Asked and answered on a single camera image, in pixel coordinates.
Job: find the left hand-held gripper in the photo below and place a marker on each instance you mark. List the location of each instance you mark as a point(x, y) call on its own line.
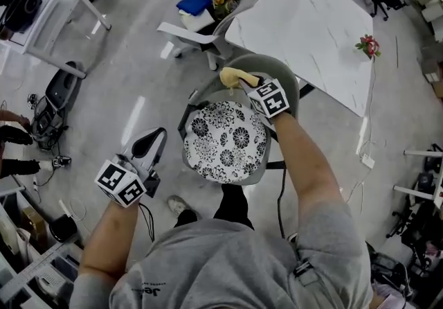
point(121, 184)

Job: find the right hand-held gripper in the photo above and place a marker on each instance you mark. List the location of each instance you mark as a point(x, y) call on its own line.
point(273, 101)

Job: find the yellow cleaning cloth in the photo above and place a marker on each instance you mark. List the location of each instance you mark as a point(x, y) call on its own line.
point(230, 77)

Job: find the grey chair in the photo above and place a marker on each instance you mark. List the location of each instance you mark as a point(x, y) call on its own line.
point(277, 68)

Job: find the person's right forearm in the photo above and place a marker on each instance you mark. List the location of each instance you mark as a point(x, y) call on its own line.
point(304, 162)

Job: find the person's left forearm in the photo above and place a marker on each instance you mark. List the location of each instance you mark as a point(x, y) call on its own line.
point(107, 238)

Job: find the white office chair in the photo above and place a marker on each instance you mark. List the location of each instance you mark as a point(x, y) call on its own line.
point(194, 35)

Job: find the person's left white shoe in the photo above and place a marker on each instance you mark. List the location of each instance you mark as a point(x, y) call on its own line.
point(176, 204)

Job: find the black and white floral cushion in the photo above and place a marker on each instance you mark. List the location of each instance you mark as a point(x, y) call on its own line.
point(225, 141)

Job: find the white marble table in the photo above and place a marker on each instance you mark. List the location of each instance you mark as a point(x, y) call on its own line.
point(304, 23)

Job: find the person's left leg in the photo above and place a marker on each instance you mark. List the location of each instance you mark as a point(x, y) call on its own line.
point(187, 219)

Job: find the person's leg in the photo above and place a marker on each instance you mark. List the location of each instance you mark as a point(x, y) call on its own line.
point(187, 219)
point(235, 203)

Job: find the white folded cloth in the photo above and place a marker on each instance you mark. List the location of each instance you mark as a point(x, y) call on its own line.
point(199, 20)

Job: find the small black handheld device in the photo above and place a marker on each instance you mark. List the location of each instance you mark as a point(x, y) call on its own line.
point(61, 161)

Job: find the blue folded cloth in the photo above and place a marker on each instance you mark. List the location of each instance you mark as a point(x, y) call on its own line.
point(194, 2)

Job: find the person's right leg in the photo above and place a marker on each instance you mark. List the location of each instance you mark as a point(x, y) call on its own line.
point(235, 203)

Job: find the grey hard-shell equipment backpack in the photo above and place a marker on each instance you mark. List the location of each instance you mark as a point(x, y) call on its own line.
point(60, 87)

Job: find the black round bin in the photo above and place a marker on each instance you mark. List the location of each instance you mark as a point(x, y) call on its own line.
point(62, 229)

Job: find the potted red flowers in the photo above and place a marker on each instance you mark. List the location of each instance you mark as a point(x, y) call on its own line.
point(368, 45)

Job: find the brown cardboard box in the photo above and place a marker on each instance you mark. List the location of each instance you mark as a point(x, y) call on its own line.
point(33, 222)

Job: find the person's grey T-shirt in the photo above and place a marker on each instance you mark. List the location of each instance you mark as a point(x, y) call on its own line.
point(225, 266)

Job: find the white desk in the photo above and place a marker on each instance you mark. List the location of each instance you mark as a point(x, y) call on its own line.
point(45, 34)

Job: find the white shelving unit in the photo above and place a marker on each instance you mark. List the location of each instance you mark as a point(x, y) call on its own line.
point(38, 266)

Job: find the white paper bag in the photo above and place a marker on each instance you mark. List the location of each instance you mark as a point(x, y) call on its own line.
point(8, 235)

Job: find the black round device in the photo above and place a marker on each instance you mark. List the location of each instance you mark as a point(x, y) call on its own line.
point(22, 9)

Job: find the black shirt clip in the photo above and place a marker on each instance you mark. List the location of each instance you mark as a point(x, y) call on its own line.
point(302, 267)

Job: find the white metal desk frame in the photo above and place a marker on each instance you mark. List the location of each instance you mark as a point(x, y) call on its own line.
point(412, 191)

